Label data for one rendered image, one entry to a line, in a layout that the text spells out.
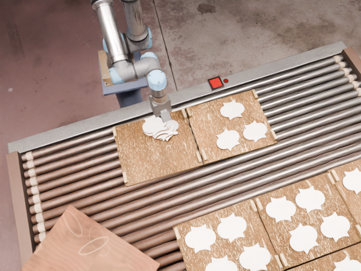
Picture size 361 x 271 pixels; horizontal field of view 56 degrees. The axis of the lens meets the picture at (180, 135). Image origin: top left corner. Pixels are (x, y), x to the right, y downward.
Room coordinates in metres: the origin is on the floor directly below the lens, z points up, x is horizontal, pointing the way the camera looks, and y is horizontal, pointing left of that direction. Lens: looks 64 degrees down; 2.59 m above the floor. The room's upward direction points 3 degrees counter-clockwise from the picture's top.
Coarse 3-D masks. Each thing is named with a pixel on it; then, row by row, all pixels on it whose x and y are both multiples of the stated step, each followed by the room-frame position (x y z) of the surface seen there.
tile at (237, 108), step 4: (224, 104) 0.97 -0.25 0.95; (228, 104) 0.97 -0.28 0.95; (232, 104) 0.97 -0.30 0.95; (236, 104) 0.97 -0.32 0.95; (240, 104) 0.96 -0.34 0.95; (224, 108) 0.95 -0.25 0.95; (228, 108) 0.94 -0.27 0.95; (232, 108) 0.94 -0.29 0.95; (236, 108) 0.94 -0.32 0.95; (240, 108) 0.94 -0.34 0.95; (220, 112) 0.92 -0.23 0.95; (224, 112) 0.92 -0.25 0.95; (228, 112) 0.92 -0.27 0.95; (232, 112) 0.92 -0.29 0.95; (236, 112) 0.91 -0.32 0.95; (240, 112) 0.91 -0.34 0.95; (224, 116) 0.89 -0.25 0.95; (228, 116) 0.89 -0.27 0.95; (232, 116) 0.89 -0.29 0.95; (236, 116) 0.89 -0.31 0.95; (240, 116) 0.89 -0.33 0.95
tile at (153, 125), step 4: (152, 116) 0.88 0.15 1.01; (148, 120) 0.86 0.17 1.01; (152, 120) 0.86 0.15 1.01; (156, 120) 0.85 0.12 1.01; (160, 120) 0.85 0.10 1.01; (144, 124) 0.84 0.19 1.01; (148, 124) 0.83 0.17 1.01; (152, 124) 0.83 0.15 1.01; (156, 124) 0.83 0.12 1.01; (160, 124) 0.83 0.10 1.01; (164, 124) 0.83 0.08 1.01; (144, 128) 0.81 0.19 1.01; (148, 128) 0.81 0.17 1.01; (152, 128) 0.81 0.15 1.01; (156, 128) 0.81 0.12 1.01; (160, 128) 0.81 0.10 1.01; (164, 128) 0.81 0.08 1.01; (148, 132) 0.79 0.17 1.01; (152, 132) 0.79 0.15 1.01; (156, 132) 0.78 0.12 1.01
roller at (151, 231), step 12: (348, 156) 0.64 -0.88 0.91; (360, 156) 0.63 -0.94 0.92; (324, 168) 0.58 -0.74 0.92; (288, 180) 0.52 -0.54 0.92; (300, 180) 0.52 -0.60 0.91; (252, 192) 0.47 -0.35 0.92; (264, 192) 0.46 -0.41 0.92; (216, 204) 0.42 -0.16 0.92; (228, 204) 0.41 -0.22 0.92; (180, 216) 0.37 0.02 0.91; (192, 216) 0.36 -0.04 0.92; (156, 228) 0.31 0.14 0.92; (168, 228) 0.31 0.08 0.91; (132, 240) 0.26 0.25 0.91
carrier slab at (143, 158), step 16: (176, 112) 0.94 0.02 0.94; (128, 128) 0.85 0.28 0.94; (128, 144) 0.76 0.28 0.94; (144, 144) 0.75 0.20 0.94; (160, 144) 0.75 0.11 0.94; (176, 144) 0.74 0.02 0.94; (192, 144) 0.74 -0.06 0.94; (128, 160) 0.66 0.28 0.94; (144, 160) 0.66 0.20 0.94; (160, 160) 0.66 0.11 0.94; (176, 160) 0.65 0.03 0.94; (192, 160) 0.65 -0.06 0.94; (128, 176) 0.58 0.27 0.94; (144, 176) 0.57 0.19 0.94; (160, 176) 0.57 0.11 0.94
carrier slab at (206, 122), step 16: (240, 96) 1.02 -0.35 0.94; (192, 112) 0.93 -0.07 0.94; (208, 112) 0.93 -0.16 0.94; (256, 112) 0.92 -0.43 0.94; (192, 128) 0.84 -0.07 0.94; (208, 128) 0.83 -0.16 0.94; (224, 128) 0.83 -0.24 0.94; (240, 128) 0.82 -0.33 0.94; (208, 144) 0.74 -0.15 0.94; (240, 144) 0.73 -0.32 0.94; (256, 144) 0.72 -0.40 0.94; (272, 144) 0.72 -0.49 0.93; (208, 160) 0.64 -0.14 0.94
